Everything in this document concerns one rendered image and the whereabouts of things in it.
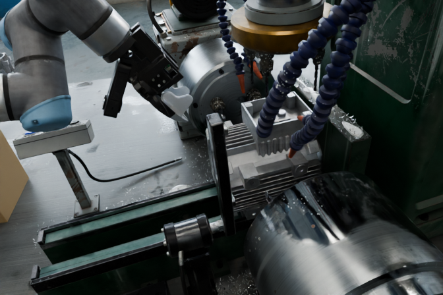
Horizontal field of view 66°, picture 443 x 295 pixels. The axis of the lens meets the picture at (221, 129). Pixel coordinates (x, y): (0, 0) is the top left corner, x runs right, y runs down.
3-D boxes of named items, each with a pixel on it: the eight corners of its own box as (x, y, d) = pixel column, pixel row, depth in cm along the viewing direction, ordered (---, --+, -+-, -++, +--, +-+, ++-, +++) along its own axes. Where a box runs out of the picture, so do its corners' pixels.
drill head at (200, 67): (242, 82, 126) (237, 15, 112) (283, 138, 98) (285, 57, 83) (175, 97, 122) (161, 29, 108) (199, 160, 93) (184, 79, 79)
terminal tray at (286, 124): (292, 117, 78) (293, 90, 74) (314, 145, 70) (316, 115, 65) (242, 129, 76) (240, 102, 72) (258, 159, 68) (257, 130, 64)
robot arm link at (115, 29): (78, 46, 54) (81, 29, 60) (101, 66, 56) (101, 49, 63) (113, 14, 53) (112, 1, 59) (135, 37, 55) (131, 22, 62)
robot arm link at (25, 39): (-1, 72, 57) (33, 47, 51) (-9, 10, 58) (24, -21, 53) (45, 78, 63) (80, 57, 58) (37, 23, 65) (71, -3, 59)
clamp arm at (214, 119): (235, 221, 66) (222, 110, 51) (239, 234, 63) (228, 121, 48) (217, 226, 65) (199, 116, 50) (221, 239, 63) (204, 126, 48)
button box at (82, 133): (95, 136, 92) (89, 117, 90) (91, 143, 85) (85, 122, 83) (28, 152, 89) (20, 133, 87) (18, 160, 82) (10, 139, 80)
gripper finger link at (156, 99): (177, 117, 65) (144, 87, 60) (171, 122, 65) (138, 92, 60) (173, 105, 69) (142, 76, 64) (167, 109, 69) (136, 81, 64)
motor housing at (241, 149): (284, 157, 90) (285, 95, 79) (319, 210, 75) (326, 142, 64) (211, 176, 87) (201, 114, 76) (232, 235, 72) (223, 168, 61)
